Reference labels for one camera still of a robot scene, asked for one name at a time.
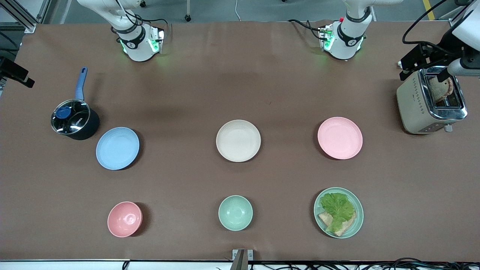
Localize black right base cable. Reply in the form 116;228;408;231
142;18;169;38

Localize grey metal bracket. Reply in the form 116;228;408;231
232;249;254;270

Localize round brown bread slice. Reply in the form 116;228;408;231
427;76;454;104

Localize green plate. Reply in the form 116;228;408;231
313;187;365;239

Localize black saucepan with blue handle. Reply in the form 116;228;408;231
51;67;101;141

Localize beige plate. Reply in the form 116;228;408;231
216;119;262;163

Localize beige chrome toaster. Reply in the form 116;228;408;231
396;66;468;135

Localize green bowl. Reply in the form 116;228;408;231
218;195;254;231

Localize blue plate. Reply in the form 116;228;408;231
96;127;140;171

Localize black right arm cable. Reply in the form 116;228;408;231
111;0;145;35

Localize black left base cable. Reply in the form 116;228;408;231
288;19;324;40

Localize pink plate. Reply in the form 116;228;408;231
317;117;363;160

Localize glass lid with blue knob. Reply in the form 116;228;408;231
51;99;91;135

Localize pink bowl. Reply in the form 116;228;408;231
107;201;143;238

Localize black base cable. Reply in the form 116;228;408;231
142;18;169;38
288;19;324;40

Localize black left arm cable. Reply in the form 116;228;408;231
402;0;452;51

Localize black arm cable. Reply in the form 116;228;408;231
111;0;145;35
402;0;452;51

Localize green lettuce leaf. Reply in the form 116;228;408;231
320;192;356;233

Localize aluminium frame profile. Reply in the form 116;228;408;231
0;0;38;33

